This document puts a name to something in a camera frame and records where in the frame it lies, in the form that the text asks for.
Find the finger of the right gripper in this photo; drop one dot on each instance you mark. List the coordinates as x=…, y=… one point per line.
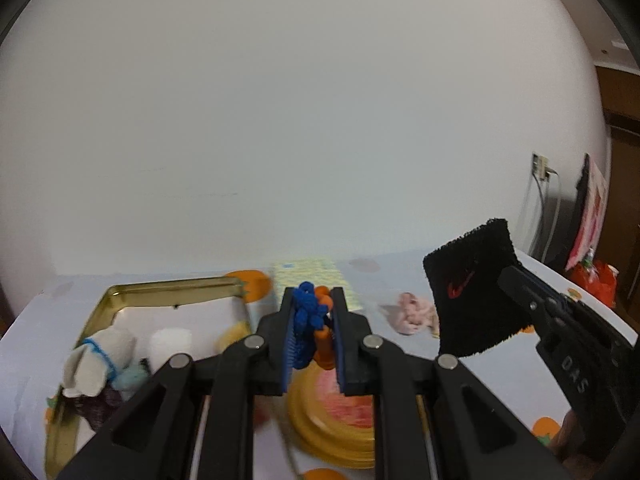
x=530, y=294

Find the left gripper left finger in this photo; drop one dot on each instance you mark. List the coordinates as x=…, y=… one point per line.
x=274, y=363

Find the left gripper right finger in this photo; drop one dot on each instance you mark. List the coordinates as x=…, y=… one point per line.
x=357, y=366

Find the blue orange pompom toy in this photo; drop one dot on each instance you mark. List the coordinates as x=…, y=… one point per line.
x=313, y=337

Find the pink yellow-trimmed cloth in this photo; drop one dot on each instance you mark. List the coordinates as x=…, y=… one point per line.
x=412, y=315

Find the black wristband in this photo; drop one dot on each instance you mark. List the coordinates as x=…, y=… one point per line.
x=474, y=313

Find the white waffle cloth blue trim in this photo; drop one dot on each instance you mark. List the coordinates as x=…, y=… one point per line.
x=97, y=360

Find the light blue soft cloth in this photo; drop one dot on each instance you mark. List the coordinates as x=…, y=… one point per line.
x=131, y=378

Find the person right hand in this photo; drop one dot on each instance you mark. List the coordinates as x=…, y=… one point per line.
x=582, y=455

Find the yellow cloth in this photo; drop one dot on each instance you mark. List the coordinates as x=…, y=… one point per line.
x=231, y=335

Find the red plastic bag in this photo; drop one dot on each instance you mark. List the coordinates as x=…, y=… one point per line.
x=597, y=278

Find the yellow patterned tissue pack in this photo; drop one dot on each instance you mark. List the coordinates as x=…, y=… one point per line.
x=320, y=272

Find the gold metal tin tray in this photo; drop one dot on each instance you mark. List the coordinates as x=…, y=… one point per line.
x=205, y=306

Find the pink checkered cloth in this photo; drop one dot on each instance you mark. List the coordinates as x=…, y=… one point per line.
x=591, y=213

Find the black monitor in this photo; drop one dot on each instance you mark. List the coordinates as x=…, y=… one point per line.
x=558, y=263

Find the white rolled cloth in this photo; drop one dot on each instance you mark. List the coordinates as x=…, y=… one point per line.
x=167, y=342

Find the dark purple scrunchie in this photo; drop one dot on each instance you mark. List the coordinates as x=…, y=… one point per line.
x=97, y=410

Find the persimmon print tablecloth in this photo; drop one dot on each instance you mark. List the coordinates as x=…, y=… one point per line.
x=432, y=418

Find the wall power outlet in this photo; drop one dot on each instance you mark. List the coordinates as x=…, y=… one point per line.
x=540, y=167

